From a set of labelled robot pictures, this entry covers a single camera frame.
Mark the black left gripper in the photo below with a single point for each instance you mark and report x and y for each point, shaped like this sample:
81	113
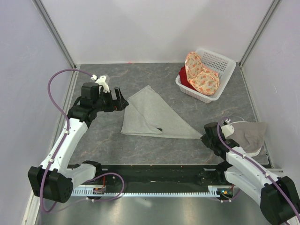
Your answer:
120	104

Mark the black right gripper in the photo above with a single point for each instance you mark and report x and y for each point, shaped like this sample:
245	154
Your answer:
204	138

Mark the grey cloth napkin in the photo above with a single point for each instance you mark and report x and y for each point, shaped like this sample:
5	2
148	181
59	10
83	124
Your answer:
147	111

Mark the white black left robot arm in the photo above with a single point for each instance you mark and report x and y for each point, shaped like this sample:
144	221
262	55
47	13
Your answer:
52	180

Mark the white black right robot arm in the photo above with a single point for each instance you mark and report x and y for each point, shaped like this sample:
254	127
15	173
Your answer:
276	196

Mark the taupe grey cloth pile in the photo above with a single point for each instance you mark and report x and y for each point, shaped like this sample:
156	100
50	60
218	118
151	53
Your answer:
249	135

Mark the white cloth under pile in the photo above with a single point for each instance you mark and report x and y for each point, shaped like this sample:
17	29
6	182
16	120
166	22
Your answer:
252	153

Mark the floral patterned cloth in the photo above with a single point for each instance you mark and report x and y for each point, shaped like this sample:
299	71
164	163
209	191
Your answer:
203	79

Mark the red cloth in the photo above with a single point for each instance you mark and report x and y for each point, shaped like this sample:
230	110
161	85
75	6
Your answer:
183	79

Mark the white plastic basket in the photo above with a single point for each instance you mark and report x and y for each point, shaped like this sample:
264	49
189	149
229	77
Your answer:
217	62

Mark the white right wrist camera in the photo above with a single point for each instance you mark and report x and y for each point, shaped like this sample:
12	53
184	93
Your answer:
227	129

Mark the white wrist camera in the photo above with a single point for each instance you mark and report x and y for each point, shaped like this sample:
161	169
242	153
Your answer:
103	81
227	129

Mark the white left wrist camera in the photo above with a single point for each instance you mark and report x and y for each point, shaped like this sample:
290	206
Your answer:
103	81

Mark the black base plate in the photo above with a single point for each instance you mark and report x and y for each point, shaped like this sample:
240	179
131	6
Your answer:
203	175

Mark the slotted cable duct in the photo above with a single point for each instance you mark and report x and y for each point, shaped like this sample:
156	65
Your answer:
90	191

